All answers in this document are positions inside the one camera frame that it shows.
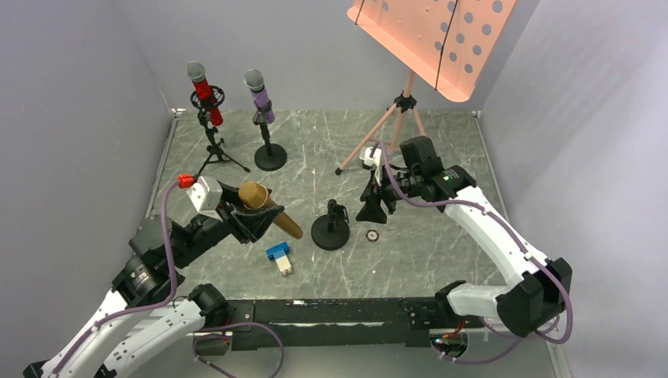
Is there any gold microphone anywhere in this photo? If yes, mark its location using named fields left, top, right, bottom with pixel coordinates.
left=239, top=181, right=303, bottom=239

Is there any black round-base clip mic stand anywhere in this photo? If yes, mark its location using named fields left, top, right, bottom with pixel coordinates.
left=311, top=198, right=351, bottom=251

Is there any black round-base fork mic stand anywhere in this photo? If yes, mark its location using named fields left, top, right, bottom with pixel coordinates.
left=252, top=101, right=288, bottom=172

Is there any black tripod shock mount stand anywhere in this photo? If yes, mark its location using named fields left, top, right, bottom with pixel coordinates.
left=190, top=86, right=251, bottom=176

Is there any purple glitter microphone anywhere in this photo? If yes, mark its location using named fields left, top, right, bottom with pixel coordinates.
left=244, top=69, right=275, bottom=124

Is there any red glitter microphone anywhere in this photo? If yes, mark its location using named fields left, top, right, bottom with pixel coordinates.
left=186, top=61, right=223, bottom=127

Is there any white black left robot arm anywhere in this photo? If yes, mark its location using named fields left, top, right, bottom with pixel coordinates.
left=23, top=175, right=284, bottom=377

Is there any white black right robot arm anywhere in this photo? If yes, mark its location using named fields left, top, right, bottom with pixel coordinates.
left=356, top=135, right=573, bottom=343

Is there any pink music stand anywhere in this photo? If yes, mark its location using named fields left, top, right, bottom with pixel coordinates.
left=335, top=1, right=517, bottom=175

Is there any brown poker chip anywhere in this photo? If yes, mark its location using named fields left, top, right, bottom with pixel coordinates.
left=366, top=230, right=379, bottom=243

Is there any blue white toy brick block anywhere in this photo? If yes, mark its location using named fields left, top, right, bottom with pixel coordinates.
left=265, top=242, right=292, bottom=276

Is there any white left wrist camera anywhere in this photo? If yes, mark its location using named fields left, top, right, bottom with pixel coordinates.
left=186, top=176, right=223, bottom=214

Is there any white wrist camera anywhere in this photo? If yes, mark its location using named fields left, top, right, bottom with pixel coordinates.
left=186, top=176, right=223, bottom=214
left=359, top=147, right=383, bottom=170

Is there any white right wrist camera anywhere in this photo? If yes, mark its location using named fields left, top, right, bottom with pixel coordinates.
left=359, top=147, right=383, bottom=170

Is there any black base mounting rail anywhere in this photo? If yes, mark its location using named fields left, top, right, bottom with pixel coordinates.
left=174, top=296, right=471, bottom=351

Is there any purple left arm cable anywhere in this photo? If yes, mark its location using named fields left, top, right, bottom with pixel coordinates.
left=49, top=173, right=285, bottom=378

